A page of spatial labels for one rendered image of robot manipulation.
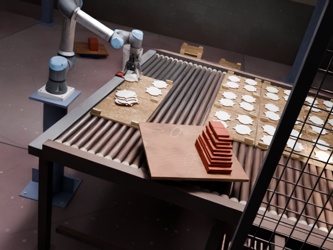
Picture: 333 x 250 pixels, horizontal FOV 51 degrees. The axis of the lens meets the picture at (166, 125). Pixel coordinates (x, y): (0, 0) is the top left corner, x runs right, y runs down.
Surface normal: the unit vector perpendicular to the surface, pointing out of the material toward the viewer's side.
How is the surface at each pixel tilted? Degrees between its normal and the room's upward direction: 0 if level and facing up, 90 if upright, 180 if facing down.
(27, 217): 0
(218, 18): 90
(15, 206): 0
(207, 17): 90
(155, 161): 0
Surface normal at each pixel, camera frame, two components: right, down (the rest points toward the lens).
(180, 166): 0.18, -0.86
